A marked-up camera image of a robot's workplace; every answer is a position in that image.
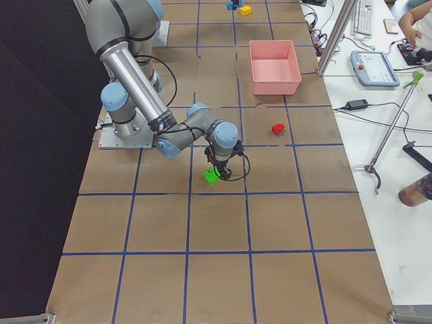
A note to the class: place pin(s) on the white keyboard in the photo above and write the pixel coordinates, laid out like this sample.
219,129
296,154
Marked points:
362,18

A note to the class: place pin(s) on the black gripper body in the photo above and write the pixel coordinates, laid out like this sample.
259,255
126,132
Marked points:
222,165

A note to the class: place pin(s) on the green toy block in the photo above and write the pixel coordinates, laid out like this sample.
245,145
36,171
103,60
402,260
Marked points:
211,176

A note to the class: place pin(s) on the teach pendant tablet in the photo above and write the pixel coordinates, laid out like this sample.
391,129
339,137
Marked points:
373,68

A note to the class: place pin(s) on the person hand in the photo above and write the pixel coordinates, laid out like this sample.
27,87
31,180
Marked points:
406,24

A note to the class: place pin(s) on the aluminium frame post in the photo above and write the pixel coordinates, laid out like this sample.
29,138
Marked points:
336,33

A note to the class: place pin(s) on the black power adapter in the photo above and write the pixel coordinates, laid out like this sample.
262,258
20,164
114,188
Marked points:
355,105

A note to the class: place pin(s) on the blue toy block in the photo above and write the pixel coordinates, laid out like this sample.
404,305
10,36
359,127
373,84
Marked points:
232,5

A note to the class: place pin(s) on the red toy block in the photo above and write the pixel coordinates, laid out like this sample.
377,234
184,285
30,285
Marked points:
277,129

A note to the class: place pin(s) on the pink plastic box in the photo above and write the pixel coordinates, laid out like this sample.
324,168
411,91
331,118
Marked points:
274,65

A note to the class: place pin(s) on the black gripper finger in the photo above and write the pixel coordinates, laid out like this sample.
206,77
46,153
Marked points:
225,173

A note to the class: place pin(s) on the yellow toy block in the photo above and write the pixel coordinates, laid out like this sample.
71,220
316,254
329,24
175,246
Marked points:
245,10

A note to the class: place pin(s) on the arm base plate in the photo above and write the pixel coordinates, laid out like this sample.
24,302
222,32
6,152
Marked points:
134,134
160,38

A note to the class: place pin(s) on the long reacher grabber tool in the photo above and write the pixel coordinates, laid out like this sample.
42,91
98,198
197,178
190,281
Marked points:
370,167

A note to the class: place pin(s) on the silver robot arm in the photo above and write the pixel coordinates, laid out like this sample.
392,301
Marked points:
111,27

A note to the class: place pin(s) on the brown drink bottle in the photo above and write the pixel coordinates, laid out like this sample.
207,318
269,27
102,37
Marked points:
417,192

